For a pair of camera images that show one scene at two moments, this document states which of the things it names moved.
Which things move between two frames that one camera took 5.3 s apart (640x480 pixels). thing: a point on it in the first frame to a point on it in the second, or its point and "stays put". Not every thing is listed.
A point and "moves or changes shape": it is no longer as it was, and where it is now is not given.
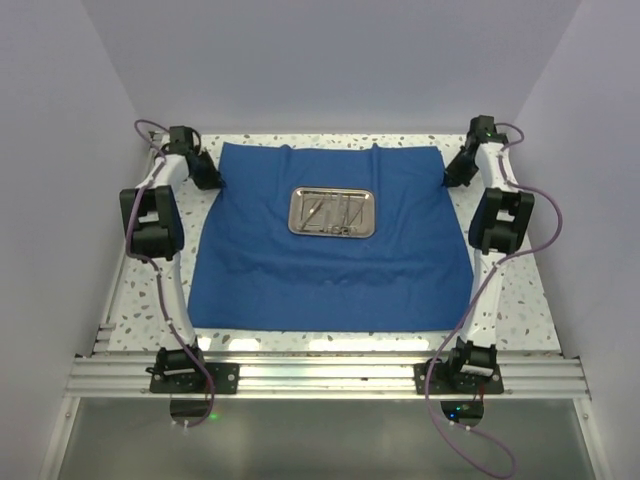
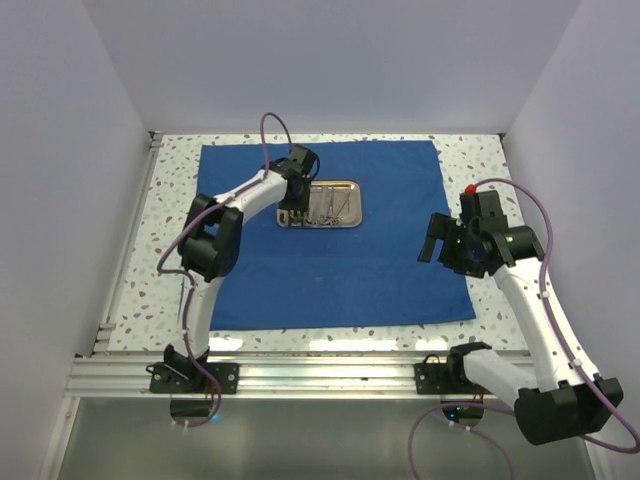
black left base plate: (225, 380) stays put
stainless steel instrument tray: (332, 212) moves or changes shape
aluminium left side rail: (108, 322) stays put
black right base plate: (458, 379) stays put
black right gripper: (452, 178) to (445, 227)
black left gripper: (212, 180) to (301, 204)
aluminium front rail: (328, 377) stays put
